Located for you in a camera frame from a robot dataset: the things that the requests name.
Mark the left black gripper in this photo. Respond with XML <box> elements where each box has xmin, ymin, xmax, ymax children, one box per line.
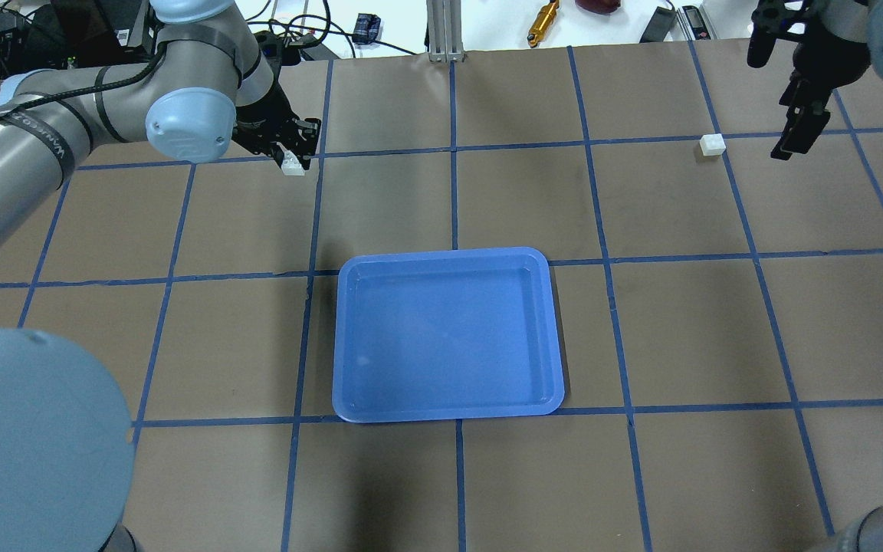
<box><xmin>231</xmin><ymin>76</ymin><xmax>323</xmax><ymax>171</ymax></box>

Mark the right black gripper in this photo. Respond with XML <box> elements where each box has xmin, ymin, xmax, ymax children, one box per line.
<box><xmin>747</xmin><ymin>1</ymin><xmax>872</xmax><ymax>161</ymax></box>

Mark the white block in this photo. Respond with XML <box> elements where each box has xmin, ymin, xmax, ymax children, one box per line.
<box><xmin>280</xmin><ymin>151</ymin><xmax>307</xmax><ymax>177</ymax></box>
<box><xmin>698</xmin><ymin>133</ymin><xmax>727</xmax><ymax>157</ymax></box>

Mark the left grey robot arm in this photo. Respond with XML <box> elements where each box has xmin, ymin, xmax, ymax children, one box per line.
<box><xmin>0</xmin><ymin>1</ymin><xmax>322</xmax><ymax>551</ymax></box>

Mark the blue plastic tray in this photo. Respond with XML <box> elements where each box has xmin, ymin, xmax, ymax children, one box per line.
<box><xmin>330</xmin><ymin>247</ymin><xmax>566</xmax><ymax>423</ymax></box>

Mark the small blue black device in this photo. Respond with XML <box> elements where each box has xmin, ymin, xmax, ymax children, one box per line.
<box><xmin>353</xmin><ymin>11</ymin><xmax>382</xmax><ymax>46</ymax></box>

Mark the black power adapter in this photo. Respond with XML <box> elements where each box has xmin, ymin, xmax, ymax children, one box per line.
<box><xmin>640</xmin><ymin>7</ymin><xmax>677</xmax><ymax>43</ymax></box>

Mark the dark red fruit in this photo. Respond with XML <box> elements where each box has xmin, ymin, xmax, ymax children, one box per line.
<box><xmin>575</xmin><ymin>0</ymin><xmax>622</xmax><ymax>15</ymax></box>

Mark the gold metal cylinder tool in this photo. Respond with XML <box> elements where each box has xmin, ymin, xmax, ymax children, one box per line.
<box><xmin>526</xmin><ymin>0</ymin><xmax>560</xmax><ymax>48</ymax></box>

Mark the aluminium frame post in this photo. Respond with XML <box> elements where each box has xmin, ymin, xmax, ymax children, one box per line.
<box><xmin>426</xmin><ymin>0</ymin><xmax>465</xmax><ymax>63</ymax></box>

